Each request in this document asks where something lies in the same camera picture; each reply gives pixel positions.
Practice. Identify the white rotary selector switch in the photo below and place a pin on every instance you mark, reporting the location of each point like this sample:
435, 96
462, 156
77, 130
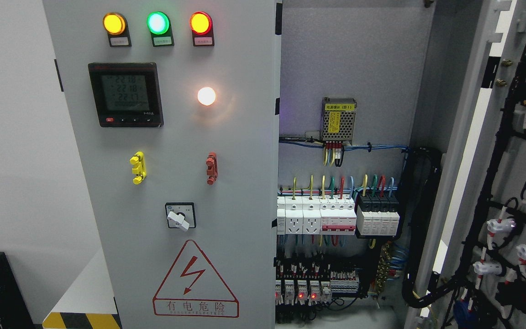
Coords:
181, 215

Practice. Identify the yellow indicator light left door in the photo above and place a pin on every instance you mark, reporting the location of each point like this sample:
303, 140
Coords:
116, 26

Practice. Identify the metal mesh power supply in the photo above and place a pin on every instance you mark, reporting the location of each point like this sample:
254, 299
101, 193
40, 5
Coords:
338, 119

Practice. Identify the yellow black hazard tape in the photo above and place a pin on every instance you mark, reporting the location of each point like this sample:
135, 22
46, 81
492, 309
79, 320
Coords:
63, 320

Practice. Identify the green indicator light left door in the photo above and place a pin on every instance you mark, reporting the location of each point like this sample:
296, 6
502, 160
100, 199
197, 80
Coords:
160, 29

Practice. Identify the grey cabinet door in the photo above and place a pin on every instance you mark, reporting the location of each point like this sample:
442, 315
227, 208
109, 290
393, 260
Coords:
473, 266
233, 216

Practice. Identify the brass ground terminal bar right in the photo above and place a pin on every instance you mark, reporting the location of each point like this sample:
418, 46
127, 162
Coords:
383, 267

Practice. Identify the white socket breaker row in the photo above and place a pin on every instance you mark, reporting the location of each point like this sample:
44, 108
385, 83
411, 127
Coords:
318, 215

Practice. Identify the black digital power meter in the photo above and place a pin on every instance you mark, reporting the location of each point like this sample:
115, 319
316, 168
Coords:
126, 94

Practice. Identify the red terminal clip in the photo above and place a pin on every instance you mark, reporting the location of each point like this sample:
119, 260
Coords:
211, 168

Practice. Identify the red indicator light left door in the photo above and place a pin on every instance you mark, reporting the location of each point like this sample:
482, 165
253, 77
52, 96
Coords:
201, 26

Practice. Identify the relay row with red leds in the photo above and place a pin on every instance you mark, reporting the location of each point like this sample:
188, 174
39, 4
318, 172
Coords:
294, 292

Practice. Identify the white indicator light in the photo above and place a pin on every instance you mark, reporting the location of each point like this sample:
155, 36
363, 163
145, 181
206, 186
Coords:
206, 96

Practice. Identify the red electric hazard sticker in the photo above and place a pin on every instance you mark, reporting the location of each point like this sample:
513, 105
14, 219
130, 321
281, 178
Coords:
193, 287

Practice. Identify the black surge protector block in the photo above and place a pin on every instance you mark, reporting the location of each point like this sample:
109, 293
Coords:
377, 216

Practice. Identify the yellow terminal clip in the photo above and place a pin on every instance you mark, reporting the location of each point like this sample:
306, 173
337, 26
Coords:
138, 167

